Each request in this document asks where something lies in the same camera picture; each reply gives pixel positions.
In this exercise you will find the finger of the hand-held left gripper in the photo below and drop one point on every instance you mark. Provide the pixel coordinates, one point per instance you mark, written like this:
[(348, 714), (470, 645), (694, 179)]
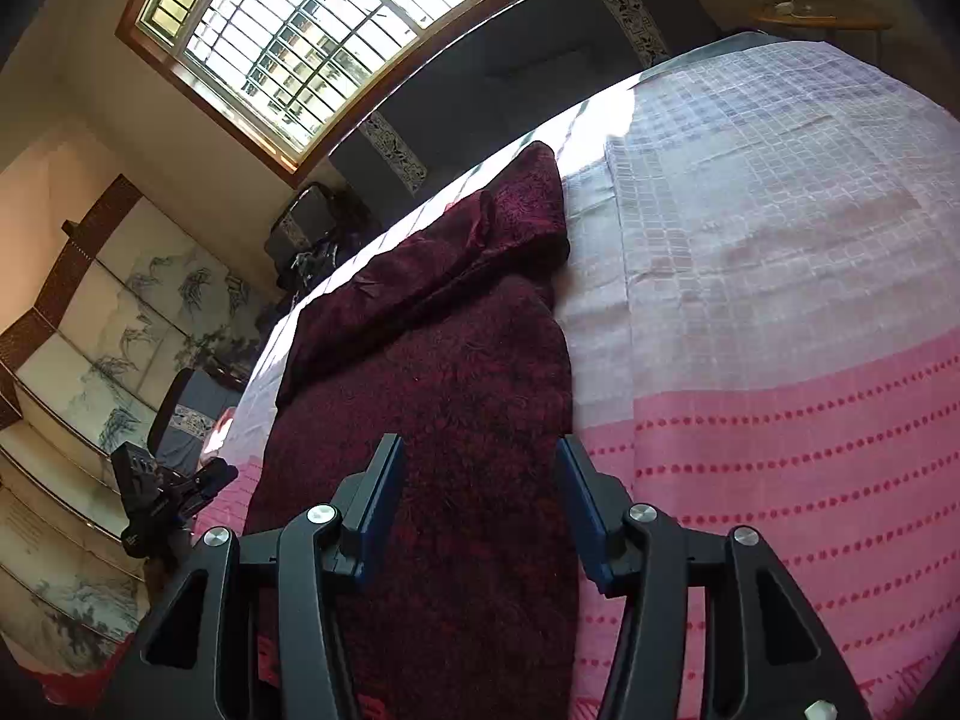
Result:
[(206, 484)]

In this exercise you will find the dark chair with patterned cushion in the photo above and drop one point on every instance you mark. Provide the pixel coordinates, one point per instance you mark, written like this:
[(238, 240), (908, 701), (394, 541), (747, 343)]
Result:
[(184, 412)]

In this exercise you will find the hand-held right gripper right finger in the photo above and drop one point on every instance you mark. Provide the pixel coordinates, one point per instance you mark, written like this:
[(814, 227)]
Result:
[(581, 517)]

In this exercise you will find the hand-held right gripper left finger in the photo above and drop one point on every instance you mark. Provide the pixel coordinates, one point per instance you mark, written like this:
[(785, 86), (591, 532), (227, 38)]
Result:
[(369, 532)]

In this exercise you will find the wooden side table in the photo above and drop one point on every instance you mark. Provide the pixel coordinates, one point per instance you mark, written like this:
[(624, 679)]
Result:
[(821, 19)]

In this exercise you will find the black bag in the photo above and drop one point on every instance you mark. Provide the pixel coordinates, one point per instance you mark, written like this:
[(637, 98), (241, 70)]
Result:
[(307, 229)]

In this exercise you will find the landscape painted folding screen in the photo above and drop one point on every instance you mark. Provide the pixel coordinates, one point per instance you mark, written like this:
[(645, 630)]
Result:
[(97, 360)]

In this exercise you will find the maroon floral knit garment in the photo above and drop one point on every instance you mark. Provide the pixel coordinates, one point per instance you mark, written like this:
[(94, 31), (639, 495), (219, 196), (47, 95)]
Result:
[(450, 360)]

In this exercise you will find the dark padded headboard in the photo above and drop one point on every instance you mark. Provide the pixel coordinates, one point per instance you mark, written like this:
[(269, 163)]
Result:
[(510, 45)]

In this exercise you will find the wooden framed barred window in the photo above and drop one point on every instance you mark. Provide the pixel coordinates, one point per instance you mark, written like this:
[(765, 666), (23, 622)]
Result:
[(315, 30)]

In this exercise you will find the pink and purple checked blanket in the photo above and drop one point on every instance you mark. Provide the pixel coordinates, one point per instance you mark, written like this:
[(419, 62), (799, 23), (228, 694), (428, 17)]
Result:
[(750, 277)]

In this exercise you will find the red cloth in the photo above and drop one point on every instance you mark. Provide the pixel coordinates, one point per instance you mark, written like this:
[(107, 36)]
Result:
[(67, 690)]

